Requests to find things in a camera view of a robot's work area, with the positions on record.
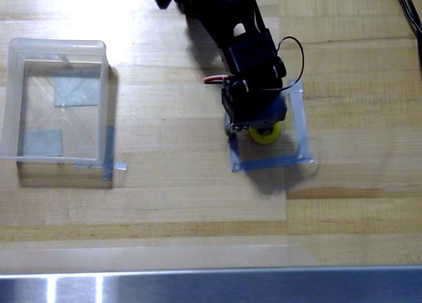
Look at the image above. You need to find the yellow ring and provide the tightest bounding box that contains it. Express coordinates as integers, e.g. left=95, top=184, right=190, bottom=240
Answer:
left=248, top=121, right=283, bottom=146

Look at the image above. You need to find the clear plastic container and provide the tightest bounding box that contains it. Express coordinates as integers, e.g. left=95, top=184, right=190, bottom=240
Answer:
left=0, top=38, right=110, bottom=163

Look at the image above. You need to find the transparent film sheet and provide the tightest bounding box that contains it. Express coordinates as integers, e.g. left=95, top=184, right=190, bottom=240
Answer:
left=0, top=16, right=287, bottom=223
left=0, top=244, right=321, bottom=271

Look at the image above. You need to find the grey tape patch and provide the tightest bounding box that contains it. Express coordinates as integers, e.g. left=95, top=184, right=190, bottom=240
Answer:
left=53, top=69, right=101, bottom=107
left=21, top=128, right=65, bottom=158

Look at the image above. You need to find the red white servo cable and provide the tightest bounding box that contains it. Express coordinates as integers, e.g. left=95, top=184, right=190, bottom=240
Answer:
left=203, top=74, right=233, bottom=85

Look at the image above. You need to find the thin black wire loop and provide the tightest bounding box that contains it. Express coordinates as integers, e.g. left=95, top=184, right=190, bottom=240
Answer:
left=276, top=36, right=305, bottom=90

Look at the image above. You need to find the metal table edge rail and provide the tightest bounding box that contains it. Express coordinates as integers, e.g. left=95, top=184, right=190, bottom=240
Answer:
left=0, top=265, right=422, bottom=303

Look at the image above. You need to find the black cable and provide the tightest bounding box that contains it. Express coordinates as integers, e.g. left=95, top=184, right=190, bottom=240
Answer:
left=402, top=0, right=422, bottom=70
left=392, top=0, right=422, bottom=34

